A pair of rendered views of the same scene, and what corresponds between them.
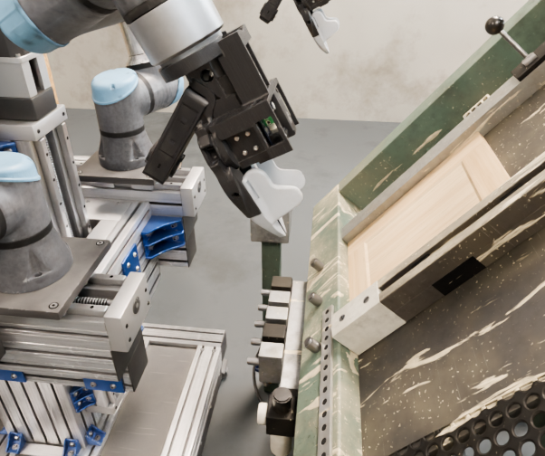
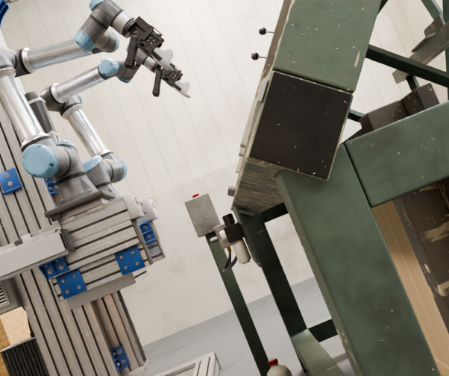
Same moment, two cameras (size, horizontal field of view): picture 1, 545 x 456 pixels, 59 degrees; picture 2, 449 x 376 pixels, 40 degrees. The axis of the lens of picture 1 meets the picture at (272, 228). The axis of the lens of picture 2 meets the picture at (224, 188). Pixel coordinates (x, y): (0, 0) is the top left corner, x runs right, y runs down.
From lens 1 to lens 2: 1.85 m
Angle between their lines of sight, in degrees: 37
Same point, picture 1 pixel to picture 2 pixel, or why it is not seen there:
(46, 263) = (89, 185)
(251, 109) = (148, 28)
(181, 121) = (132, 43)
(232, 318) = not seen: outside the picture
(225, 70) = (139, 25)
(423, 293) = not seen: hidden behind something
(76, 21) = (98, 31)
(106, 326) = (124, 201)
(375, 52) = (275, 222)
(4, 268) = (71, 188)
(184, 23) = (125, 16)
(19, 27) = (84, 39)
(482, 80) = not seen: hidden behind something
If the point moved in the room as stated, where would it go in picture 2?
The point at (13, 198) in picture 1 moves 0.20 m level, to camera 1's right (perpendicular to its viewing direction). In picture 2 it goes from (71, 151) to (122, 132)
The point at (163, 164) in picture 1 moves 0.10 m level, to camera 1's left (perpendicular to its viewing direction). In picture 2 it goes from (130, 59) to (102, 69)
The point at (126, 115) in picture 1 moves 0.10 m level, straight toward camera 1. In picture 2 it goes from (101, 173) to (105, 168)
